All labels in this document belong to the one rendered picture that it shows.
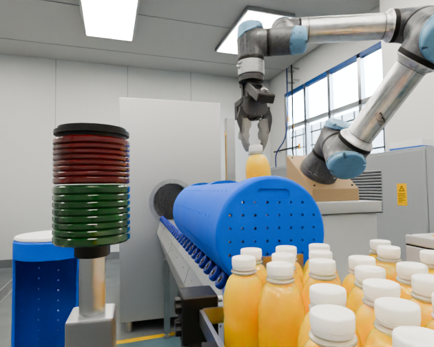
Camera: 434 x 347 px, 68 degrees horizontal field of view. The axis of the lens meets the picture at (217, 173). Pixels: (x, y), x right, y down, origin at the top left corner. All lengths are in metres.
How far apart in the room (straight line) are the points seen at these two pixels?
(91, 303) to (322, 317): 0.20
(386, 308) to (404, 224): 2.12
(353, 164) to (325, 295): 0.78
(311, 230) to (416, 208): 1.60
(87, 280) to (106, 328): 0.04
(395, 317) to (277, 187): 0.51
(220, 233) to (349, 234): 0.63
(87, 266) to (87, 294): 0.02
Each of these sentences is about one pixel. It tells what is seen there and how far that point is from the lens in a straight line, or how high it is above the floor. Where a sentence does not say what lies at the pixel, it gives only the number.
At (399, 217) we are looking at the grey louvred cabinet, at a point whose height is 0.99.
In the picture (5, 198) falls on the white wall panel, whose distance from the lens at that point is 6.06.
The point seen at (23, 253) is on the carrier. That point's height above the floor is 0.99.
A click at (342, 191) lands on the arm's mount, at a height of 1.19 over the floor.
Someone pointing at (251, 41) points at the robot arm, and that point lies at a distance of 0.96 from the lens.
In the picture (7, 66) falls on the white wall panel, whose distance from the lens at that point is 6.38.
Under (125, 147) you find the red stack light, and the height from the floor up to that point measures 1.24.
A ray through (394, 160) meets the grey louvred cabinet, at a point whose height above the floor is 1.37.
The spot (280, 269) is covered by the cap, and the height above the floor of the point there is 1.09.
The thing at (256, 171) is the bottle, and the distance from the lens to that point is 0.87.
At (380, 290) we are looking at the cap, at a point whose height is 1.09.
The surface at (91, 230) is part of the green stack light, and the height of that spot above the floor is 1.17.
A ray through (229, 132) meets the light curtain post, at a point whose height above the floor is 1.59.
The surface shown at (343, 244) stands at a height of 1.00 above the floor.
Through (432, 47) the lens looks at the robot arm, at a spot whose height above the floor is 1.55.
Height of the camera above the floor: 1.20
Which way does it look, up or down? 3 degrees up
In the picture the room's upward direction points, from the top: 1 degrees counter-clockwise
